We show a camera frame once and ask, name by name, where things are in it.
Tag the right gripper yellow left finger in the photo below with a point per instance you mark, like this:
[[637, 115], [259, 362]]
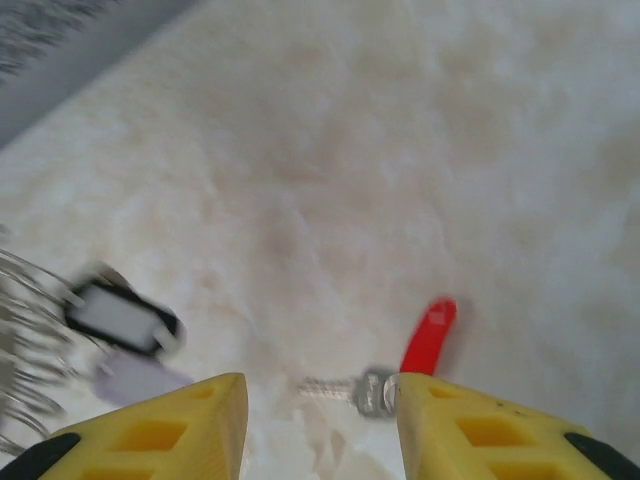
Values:
[[200, 425]]

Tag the silver disc with key rings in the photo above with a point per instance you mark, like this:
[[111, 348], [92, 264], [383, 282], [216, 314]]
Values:
[[7, 350]]

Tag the red key tag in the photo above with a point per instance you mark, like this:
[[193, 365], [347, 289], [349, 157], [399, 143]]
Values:
[[430, 335]]

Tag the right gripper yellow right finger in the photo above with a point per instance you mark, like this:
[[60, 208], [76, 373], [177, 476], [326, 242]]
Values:
[[440, 450]]

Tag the lilac key tag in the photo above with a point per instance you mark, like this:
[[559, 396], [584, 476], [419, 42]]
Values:
[[135, 382]]

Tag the silver key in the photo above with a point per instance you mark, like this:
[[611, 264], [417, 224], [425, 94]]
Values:
[[370, 395]]

